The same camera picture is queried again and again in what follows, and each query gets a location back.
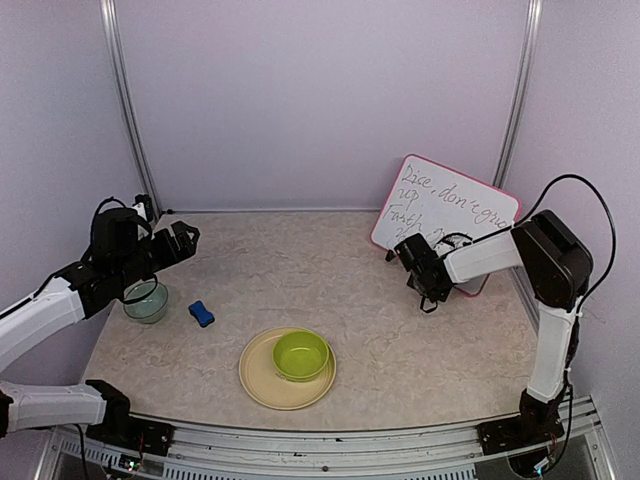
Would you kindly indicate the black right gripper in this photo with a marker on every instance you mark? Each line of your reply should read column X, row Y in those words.
column 440, row 294

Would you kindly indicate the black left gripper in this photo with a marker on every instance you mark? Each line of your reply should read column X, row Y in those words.
column 173, row 255

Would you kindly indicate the blue whiteboard eraser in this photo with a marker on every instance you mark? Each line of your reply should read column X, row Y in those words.
column 201, row 314

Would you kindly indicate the pink framed whiteboard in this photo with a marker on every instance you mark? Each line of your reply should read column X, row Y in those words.
column 448, row 208

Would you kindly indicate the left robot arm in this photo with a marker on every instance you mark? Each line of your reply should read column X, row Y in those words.
column 123, row 250

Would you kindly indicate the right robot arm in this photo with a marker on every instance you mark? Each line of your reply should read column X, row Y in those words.
column 558, row 267

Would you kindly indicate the clear glass bowl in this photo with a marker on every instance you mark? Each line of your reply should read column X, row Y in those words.
column 146, row 302

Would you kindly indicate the green plastic bowl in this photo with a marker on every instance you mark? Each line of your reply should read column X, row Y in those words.
column 300, row 355

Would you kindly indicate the beige round plate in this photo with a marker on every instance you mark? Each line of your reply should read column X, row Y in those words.
column 265, row 385

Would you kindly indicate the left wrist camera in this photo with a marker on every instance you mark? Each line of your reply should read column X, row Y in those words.
column 143, row 206

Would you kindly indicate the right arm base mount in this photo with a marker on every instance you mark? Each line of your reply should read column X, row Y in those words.
column 507, row 434

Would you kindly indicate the right aluminium corner post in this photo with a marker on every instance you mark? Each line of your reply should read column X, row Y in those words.
column 526, row 62

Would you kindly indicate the aluminium corner post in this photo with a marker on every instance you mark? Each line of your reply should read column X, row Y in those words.
column 118, row 63
column 526, row 62

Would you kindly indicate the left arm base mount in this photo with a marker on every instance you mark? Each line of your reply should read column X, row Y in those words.
column 132, row 433

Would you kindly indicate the aluminium front rail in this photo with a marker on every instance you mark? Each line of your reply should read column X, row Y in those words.
column 199, row 451

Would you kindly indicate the left aluminium corner post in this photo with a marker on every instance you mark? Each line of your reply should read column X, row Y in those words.
column 118, row 63

